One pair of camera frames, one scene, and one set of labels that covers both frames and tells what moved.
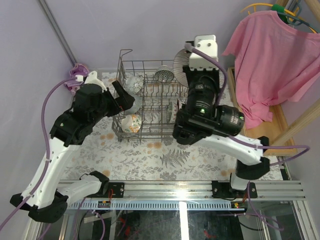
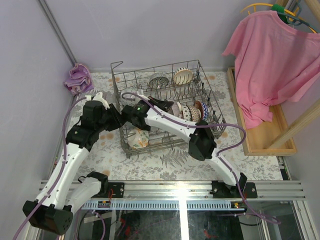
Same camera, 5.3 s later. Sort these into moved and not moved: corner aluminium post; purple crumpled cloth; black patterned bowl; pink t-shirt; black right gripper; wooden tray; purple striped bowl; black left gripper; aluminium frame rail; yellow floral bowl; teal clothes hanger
Moved: black patterned bowl; purple striped bowl; yellow floral bowl; black left gripper; black right gripper
Not moved: pink t-shirt; corner aluminium post; purple crumpled cloth; wooden tray; teal clothes hanger; aluminium frame rail
